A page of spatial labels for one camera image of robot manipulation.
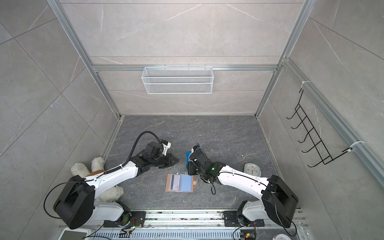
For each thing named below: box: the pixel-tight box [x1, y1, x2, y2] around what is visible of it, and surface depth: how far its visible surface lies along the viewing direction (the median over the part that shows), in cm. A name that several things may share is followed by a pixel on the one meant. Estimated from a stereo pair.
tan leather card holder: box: [165, 174, 198, 193], surface depth 86 cm
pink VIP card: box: [169, 174, 181, 190], surface depth 86 cm
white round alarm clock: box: [244, 163, 262, 177], surface depth 90 cm
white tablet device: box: [57, 228, 92, 240], surface depth 67 cm
